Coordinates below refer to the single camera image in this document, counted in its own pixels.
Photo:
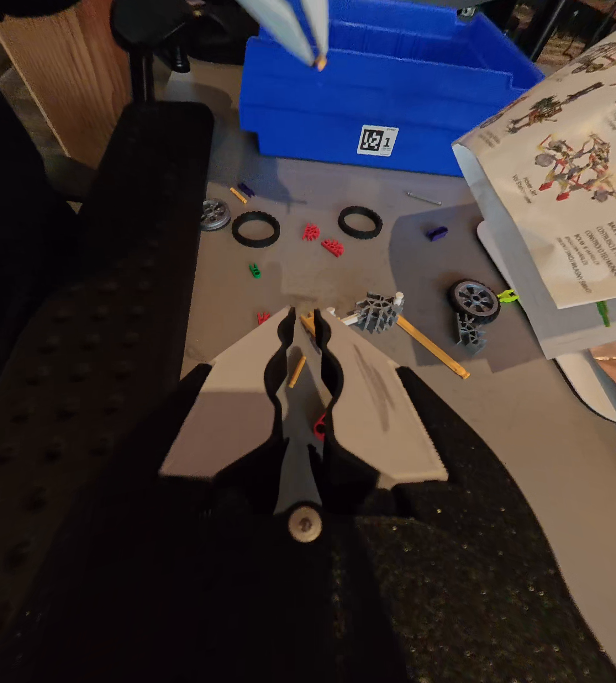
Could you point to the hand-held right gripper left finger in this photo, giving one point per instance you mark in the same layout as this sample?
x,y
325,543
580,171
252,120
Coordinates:
x,y
222,416

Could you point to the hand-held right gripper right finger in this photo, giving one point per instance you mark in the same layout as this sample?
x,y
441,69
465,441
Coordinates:
x,y
372,416

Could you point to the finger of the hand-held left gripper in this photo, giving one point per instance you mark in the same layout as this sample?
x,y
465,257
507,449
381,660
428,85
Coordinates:
x,y
317,21
281,21

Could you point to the long yellow toy rod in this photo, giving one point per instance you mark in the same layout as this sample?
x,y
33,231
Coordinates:
x,y
430,347

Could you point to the grey toy connector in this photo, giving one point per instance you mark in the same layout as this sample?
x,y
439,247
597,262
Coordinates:
x,y
469,335
374,315

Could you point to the blue plastic bin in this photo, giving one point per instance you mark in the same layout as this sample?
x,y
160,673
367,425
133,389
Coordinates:
x,y
420,106

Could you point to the black white marker tag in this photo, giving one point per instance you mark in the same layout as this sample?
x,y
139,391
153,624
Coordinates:
x,y
388,141

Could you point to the black metal stand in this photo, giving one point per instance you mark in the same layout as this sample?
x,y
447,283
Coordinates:
x,y
142,74

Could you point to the toy wheel with black tyre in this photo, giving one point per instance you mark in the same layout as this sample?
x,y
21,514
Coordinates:
x,y
473,300

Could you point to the purple toy clip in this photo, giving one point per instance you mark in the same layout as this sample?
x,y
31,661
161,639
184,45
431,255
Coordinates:
x,y
246,189
437,233

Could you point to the lime green toy clip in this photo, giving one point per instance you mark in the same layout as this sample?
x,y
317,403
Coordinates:
x,y
506,295

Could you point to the black toy tyre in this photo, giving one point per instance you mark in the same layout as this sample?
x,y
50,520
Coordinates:
x,y
236,230
342,223

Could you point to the silver toy wheel hub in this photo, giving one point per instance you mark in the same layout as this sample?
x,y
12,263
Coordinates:
x,y
215,214

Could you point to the thin metal pin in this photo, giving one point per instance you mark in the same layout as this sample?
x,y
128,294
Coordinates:
x,y
424,198

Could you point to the wooden cabinet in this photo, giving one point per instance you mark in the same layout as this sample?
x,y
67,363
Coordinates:
x,y
62,80

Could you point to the printed instruction sheet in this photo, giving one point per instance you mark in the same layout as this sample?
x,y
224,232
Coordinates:
x,y
569,176

